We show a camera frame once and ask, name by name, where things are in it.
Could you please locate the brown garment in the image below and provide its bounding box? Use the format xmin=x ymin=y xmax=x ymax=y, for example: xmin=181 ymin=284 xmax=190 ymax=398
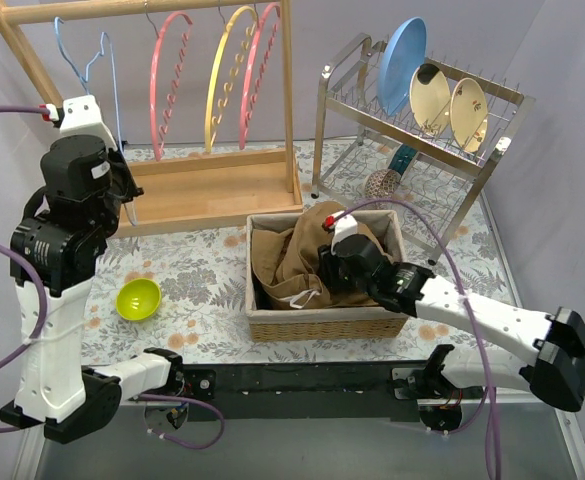
xmin=250 ymin=201 xmax=376 ymax=310

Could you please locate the yellow hanger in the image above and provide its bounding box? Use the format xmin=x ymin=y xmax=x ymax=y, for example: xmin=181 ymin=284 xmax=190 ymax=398
xmin=204 ymin=5 xmax=257 ymax=153

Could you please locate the pink hanger with denim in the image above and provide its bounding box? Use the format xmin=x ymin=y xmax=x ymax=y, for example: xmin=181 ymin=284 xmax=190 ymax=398
xmin=149 ymin=10 xmax=193 ymax=161

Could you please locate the blue wire hanger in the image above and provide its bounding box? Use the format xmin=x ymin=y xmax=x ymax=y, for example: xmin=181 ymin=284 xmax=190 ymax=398
xmin=53 ymin=16 xmax=138 ymax=226

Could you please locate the pink hanger of skirt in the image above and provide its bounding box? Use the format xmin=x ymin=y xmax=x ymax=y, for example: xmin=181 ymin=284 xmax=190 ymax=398
xmin=238 ymin=2 xmax=281 ymax=150

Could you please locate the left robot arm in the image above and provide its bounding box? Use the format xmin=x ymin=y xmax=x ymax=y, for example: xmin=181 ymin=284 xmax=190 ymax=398
xmin=0 ymin=134 xmax=185 ymax=444

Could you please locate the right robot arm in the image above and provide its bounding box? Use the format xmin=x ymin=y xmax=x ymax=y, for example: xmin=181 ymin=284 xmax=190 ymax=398
xmin=318 ymin=234 xmax=585 ymax=412

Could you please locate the wooden clothes rack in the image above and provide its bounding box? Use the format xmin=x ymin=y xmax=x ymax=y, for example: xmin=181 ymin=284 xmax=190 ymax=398
xmin=0 ymin=1 xmax=303 ymax=238

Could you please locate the wicker basket with liner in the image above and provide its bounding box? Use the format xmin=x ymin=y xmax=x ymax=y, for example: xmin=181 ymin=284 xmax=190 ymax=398
xmin=245 ymin=212 xmax=408 ymax=342

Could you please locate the patterned bowl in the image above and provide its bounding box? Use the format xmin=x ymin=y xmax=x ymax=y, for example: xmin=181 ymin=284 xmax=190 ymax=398
xmin=363 ymin=169 xmax=401 ymax=199

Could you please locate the lime green bowl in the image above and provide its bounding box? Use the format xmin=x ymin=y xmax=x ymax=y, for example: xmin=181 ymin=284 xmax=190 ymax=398
xmin=116 ymin=278 xmax=162 ymax=322

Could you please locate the floral table mat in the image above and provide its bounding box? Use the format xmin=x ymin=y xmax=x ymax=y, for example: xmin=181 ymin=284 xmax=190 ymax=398
xmin=82 ymin=141 xmax=519 ymax=366

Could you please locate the teal cup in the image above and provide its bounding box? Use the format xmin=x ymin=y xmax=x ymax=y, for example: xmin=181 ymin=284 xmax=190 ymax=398
xmin=388 ymin=144 xmax=418 ymax=175

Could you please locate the metal dish rack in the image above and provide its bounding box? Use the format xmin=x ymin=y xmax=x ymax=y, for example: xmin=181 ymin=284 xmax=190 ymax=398
xmin=311 ymin=33 xmax=535 ymax=242

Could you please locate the cream plate with dark spot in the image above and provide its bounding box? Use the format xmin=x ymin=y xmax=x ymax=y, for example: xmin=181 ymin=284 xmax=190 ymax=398
xmin=409 ymin=63 xmax=451 ymax=138

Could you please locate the cream plate with flowers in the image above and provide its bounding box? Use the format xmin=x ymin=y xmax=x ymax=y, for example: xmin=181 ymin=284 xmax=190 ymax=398
xmin=449 ymin=78 xmax=488 ymax=153

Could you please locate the blue plate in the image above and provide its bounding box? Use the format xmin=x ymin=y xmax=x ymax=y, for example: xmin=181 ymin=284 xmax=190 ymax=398
xmin=377 ymin=17 xmax=427 ymax=116

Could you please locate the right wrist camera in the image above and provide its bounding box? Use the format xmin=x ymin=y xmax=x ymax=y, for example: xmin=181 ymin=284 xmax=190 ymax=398
xmin=322 ymin=211 xmax=358 ymax=254

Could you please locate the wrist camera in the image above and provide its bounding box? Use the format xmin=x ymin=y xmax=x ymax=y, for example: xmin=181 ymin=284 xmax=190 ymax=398
xmin=322 ymin=211 xmax=358 ymax=254
xmin=41 ymin=94 xmax=119 ymax=151

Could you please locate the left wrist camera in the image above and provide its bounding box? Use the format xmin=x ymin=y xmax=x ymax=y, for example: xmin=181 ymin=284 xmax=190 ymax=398
xmin=41 ymin=94 xmax=119 ymax=151

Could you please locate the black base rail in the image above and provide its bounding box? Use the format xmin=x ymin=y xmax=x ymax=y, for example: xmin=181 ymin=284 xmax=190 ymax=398
xmin=126 ymin=362 xmax=466 ymax=434

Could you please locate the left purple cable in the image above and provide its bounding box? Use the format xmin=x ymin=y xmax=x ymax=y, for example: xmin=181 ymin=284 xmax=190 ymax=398
xmin=0 ymin=105 xmax=227 ymax=450

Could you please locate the purple cable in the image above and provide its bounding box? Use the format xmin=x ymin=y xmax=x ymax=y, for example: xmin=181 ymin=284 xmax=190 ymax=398
xmin=339 ymin=198 xmax=503 ymax=480
xmin=0 ymin=105 xmax=227 ymax=450

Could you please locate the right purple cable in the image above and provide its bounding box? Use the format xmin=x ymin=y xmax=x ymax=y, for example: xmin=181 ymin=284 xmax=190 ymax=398
xmin=339 ymin=198 xmax=503 ymax=480

